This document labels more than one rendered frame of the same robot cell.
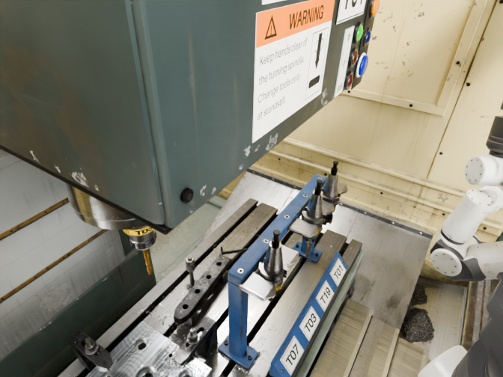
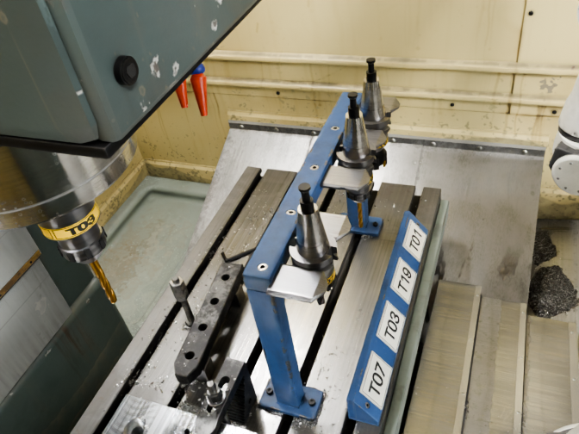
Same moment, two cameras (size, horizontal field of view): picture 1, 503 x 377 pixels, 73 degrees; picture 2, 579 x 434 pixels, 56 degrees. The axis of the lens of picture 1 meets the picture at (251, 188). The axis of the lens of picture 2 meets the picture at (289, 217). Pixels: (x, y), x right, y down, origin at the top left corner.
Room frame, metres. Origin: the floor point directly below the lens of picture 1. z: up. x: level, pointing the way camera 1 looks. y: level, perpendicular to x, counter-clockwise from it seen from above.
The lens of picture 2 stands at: (-0.01, 0.01, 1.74)
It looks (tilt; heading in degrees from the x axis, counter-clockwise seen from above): 41 degrees down; 356
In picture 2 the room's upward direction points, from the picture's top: 10 degrees counter-clockwise
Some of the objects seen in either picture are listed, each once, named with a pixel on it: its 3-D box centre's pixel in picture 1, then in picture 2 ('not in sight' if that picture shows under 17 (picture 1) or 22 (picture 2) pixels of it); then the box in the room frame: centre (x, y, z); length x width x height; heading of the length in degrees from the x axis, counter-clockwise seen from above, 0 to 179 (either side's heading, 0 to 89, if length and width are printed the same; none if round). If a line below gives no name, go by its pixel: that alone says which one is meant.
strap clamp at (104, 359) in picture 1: (93, 354); not in sight; (0.43, 0.37, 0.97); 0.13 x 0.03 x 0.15; 59
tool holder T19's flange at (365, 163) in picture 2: (313, 216); (356, 157); (0.70, -0.17, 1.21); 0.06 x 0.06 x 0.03
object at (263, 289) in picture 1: (260, 287); (300, 283); (0.46, -0.02, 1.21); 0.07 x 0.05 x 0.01; 59
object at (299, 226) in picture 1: (305, 228); (347, 178); (0.65, -0.14, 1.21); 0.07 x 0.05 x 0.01; 59
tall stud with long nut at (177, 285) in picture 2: (191, 271); (183, 300); (0.71, 0.18, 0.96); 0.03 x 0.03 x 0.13
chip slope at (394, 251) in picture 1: (291, 264); (339, 253); (0.94, -0.17, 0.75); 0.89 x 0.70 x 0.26; 59
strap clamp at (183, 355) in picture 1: (196, 345); (223, 406); (0.47, 0.13, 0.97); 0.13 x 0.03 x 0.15; 149
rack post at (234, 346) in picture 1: (238, 319); (278, 349); (0.49, 0.02, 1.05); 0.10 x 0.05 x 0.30; 59
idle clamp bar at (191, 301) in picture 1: (203, 290); (212, 324); (0.66, 0.13, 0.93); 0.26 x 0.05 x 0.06; 154
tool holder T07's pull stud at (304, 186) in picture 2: (275, 238); (306, 197); (0.51, -0.05, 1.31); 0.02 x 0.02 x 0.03
